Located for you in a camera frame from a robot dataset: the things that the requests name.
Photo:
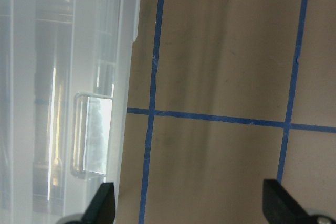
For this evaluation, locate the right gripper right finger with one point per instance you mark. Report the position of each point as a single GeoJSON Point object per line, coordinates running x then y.
{"type": "Point", "coordinates": [279, 207]}

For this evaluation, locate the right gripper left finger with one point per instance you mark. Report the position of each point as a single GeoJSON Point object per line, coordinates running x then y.
{"type": "Point", "coordinates": [102, 208]}

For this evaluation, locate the clear plastic box lid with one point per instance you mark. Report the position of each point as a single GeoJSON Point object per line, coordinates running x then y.
{"type": "Point", "coordinates": [65, 67]}

